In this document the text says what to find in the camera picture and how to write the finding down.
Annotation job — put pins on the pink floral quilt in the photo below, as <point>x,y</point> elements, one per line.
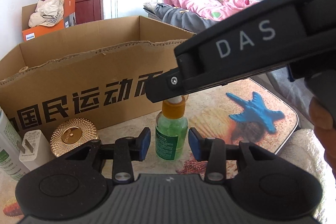
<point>216,10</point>

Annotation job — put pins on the orange Philips box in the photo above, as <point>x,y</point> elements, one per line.
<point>69,20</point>

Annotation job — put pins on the person's right hand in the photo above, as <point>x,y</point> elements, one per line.
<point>325,131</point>

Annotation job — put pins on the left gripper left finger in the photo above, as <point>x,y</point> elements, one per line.
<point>126,150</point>

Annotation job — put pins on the grey blanket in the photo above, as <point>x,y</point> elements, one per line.
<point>178,17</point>

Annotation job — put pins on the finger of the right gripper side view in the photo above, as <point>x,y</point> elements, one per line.
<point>165,86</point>

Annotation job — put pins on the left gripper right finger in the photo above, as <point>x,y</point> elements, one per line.
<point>213,151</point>

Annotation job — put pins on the white power adapter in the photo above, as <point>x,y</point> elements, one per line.
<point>35,150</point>

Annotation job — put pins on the beige cloth in box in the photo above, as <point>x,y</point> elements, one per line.
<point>48,13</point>

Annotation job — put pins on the gold lid dark jar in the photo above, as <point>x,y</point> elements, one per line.
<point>72,134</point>

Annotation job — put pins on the white green pill bottle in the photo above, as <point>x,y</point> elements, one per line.
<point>9,151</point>

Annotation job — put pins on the green dropper bottle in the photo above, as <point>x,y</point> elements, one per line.
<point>171,129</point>

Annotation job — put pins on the large brown cardboard box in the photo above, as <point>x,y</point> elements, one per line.
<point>96,70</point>

